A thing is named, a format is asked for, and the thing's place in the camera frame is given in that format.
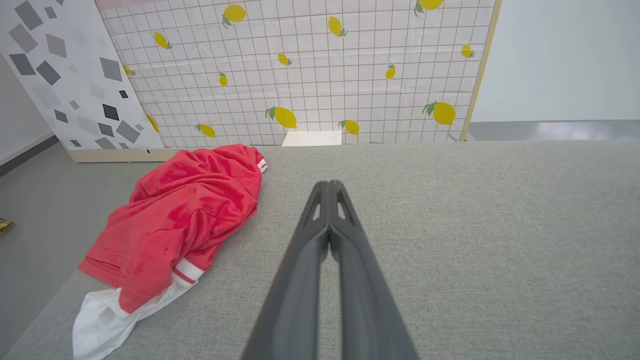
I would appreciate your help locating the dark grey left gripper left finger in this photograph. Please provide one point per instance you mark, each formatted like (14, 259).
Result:
(300, 280)

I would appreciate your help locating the red garment with white trim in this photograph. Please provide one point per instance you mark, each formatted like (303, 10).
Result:
(185, 215)

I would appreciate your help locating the lemon print partition panel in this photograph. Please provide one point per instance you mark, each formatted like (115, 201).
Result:
(325, 80)

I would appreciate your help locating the white box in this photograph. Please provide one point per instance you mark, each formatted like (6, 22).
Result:
(312, 138)

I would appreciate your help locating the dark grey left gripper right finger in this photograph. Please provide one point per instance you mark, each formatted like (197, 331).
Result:
(365, 300)

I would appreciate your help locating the grey geometric print panel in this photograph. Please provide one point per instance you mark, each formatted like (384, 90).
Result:
(75, 90)

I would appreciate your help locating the small wooden object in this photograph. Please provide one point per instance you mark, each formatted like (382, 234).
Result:
(5, 226)

